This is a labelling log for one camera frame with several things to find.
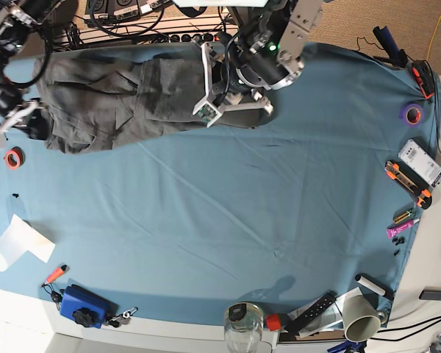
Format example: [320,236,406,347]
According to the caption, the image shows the red tape roll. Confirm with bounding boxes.
[4,147,24,170]

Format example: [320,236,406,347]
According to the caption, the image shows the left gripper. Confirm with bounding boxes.
[211,54,250,99]

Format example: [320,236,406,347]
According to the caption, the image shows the orange black tool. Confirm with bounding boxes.
[412,60,435,99]

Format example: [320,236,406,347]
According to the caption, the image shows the grey-green mug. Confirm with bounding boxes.
[343,295,388,343]

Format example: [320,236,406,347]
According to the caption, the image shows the grey T-shirt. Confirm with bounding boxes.
[35,53,265,155]

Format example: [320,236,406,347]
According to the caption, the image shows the papers under remote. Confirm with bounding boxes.
[282,287,362,338]

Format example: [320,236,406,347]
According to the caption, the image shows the orange marker pen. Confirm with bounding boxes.
[41,265,68,288]

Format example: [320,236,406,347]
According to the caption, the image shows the white black marker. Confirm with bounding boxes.
[354,274,394,301]

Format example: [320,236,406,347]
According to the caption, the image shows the blue black clamp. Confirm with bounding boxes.
[373,26,409,68]

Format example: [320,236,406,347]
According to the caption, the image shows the white paper roll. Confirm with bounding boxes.
[0,214,55,272]

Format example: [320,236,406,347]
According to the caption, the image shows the purple tape roll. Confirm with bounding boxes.
[398,103,424,128]

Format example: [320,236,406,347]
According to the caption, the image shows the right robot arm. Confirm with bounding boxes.
[0,1,62,149]

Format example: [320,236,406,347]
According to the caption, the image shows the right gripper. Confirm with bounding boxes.
[24,108,50,140]

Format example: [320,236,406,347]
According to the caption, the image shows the power strip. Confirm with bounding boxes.
[167,32,219,43]

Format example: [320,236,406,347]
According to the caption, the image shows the small battery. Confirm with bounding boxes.
[393,209,413,224]

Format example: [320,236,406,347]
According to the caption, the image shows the small black screws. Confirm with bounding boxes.
[392,237,406,257]

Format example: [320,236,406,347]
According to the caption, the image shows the blue clamp block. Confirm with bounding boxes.
[60,284,117,329]

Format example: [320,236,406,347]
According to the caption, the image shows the glass jar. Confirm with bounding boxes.
[223,302,265,353]

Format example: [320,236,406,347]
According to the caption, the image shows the white electronic box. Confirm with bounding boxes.
[398,139,441,188]

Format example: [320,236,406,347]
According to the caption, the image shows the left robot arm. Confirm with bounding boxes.
[212,1,323,101]

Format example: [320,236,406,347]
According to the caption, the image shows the black power adapter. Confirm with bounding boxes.
[419,288,441,301]

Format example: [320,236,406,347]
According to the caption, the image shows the blue table cloth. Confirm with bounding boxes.
[0,44,439,325]

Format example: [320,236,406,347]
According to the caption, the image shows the purple glue tube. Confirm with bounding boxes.
[386,218,420,239]

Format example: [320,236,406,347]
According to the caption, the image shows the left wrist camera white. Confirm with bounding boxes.
[193,43,273,127]

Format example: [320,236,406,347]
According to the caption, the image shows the metal carabiner keys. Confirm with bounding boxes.
[106,307,138,328]

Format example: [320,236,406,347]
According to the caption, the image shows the red cube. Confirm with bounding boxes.
[265,313,282,332]

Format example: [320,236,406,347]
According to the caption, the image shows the orange black utility knife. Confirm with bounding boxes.
[384,160,432,210]

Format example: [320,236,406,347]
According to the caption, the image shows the black remote control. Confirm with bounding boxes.
[284,292,336,334]

